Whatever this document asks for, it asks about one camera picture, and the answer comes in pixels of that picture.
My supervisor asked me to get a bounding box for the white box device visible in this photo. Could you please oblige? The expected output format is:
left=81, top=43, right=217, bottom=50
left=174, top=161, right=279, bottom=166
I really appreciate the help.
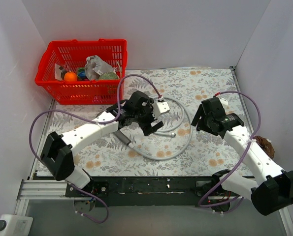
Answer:
left=0, top=214, right=33, bottom=236

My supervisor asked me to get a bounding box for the crumpled grey paper bag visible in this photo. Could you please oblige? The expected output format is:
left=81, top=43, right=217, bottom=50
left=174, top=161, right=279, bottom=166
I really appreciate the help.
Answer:
left=84, top=55, right=114, bottom=80

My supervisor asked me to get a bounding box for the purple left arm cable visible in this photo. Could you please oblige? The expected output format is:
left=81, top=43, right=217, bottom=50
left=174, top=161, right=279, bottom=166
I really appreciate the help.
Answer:
left=29, top=74, right=165, bottom=224

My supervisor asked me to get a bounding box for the orange fruit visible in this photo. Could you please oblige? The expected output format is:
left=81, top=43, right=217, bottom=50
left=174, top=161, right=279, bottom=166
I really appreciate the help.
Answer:
left=64, top=71, right=78, bottom=82

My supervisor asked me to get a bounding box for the green round fruit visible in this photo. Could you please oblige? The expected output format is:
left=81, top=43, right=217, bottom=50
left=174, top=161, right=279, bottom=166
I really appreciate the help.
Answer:
left=98, top=72, right=119, bottom=80

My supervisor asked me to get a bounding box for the grey shower hose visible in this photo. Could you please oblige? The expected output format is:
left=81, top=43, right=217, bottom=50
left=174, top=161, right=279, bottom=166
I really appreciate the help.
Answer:
left=129, top=94, right=194, bottom=161

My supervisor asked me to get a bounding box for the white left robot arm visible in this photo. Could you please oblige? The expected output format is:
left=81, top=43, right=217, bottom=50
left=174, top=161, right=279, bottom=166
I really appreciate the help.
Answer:
left=40, top=91, right=170, bottom=197

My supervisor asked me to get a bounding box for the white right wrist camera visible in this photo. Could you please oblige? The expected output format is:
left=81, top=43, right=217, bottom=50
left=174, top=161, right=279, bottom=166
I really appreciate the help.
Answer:
left=214, top=93, right=228, bottom=109

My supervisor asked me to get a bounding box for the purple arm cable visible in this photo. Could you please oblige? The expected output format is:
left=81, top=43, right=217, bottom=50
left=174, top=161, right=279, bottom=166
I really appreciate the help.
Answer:
left=197, top=91, right=261, bottom=213
left=29, top=74, right=165, bottom=224

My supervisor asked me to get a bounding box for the red plastic basket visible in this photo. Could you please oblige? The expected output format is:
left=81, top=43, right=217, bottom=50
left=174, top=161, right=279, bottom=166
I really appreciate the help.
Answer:
left=34, top=39, right=128, bottom=105

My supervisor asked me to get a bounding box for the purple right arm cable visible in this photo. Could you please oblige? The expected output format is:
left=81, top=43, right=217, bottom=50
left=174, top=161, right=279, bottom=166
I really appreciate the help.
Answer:
left=197, top=91, right=261, bottom=213

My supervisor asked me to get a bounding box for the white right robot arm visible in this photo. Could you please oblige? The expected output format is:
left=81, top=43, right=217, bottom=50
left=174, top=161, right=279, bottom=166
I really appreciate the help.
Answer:
left=191, top=97, right=293, bottom=215

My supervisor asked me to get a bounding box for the grey shower head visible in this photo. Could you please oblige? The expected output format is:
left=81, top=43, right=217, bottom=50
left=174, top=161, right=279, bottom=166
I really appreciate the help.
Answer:
left=114, top=130, right=134, bottom=149

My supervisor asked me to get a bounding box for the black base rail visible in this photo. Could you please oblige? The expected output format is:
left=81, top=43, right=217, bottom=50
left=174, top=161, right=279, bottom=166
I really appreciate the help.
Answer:
left=65, top=176, right=272, bottom=208

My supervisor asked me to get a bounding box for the floral table mat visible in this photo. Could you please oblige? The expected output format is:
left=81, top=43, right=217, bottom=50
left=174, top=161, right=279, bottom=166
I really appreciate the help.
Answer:
left=36, top=68, right=257, bottom=177

